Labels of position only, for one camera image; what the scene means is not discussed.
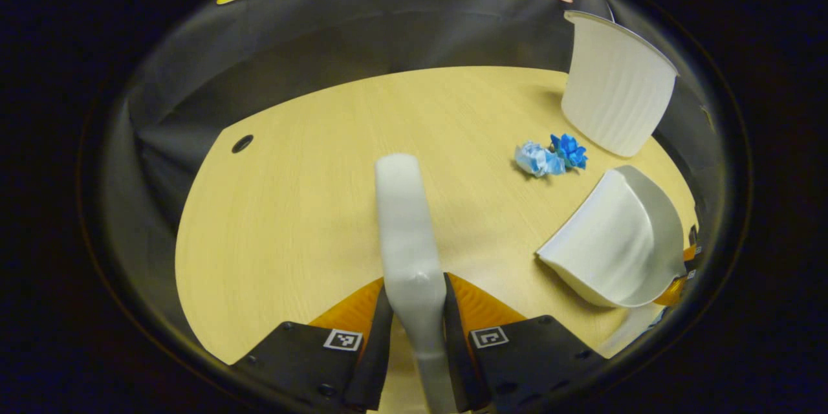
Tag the light wooden desktop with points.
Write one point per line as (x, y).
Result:
(297, 207)

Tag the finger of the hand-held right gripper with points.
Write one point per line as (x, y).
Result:
(673, 291)
(693, 239)

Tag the white ribbed garbage bin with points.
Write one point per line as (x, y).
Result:
(614, 87)

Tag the black backdrop cloth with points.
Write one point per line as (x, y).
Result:
(323, 45)

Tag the white plastic dustpan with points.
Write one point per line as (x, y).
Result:
(614, 246)

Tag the light blue paper scrap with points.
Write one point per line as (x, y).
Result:
(538, 160)

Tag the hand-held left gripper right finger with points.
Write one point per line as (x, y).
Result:
(458, 362)

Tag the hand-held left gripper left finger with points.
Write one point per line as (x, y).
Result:
(376, 362)

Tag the dark blue paper scrap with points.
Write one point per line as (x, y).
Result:
(569, 150)

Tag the small white broom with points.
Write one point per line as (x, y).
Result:
(411, 239)

